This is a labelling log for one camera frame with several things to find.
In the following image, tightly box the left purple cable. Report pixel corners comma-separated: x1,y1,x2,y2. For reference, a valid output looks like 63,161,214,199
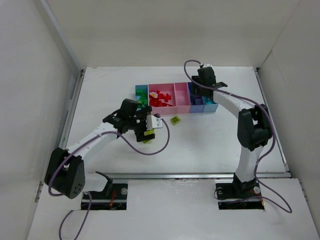
47,117,171,240

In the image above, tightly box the purple cable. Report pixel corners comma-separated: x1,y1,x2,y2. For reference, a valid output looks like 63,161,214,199
183,59,293,214
47,117,171,240

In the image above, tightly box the lime square duplo brick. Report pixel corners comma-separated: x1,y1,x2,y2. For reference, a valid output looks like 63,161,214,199
170,116,181,125

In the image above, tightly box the lavender duplo brick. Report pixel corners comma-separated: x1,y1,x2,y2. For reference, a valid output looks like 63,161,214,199
194,98,203,105

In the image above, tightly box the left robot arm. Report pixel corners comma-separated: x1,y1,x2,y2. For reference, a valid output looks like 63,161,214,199
44,98,163,199

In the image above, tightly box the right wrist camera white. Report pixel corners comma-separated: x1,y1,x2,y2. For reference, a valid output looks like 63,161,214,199
200,63,214,69

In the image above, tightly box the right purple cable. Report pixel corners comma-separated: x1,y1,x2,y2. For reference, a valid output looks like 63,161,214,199
183,59,293,214

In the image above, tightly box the teal frog duplo brick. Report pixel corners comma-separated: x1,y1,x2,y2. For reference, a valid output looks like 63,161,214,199
203,97,214,105

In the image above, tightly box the aluminium rail front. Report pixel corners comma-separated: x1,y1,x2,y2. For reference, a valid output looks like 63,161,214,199
105,171,292,180

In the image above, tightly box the purple flower duplo brick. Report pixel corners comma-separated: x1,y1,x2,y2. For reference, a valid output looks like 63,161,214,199
190,93,202,102

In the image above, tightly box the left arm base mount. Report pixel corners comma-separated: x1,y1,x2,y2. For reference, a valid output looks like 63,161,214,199
80,171,128,211

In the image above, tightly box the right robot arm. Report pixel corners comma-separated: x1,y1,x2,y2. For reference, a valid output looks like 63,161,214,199
191,64,273,201

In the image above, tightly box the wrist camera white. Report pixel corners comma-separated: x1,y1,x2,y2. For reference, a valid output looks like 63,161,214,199
200,63,214,69
146,113,163,131

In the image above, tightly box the light blue bin right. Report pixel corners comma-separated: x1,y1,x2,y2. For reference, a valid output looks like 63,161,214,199
203,96,219,113

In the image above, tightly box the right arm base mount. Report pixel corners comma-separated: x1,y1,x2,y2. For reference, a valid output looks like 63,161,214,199
214,182,265,210

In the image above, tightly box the large pink bin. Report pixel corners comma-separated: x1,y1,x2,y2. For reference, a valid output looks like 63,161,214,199
148,83,177,116

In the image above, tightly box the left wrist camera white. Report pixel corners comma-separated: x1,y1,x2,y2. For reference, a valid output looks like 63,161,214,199
146,113,163,131

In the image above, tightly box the lime green duplo stack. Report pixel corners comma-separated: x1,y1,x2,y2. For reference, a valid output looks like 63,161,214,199
142,129,156,144

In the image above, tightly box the red flower duplo brick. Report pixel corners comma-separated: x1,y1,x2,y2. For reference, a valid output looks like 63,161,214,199
149,91,159,99

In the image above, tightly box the red duplo roof brick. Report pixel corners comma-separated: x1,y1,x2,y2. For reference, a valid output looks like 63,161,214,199
149,91,174,108

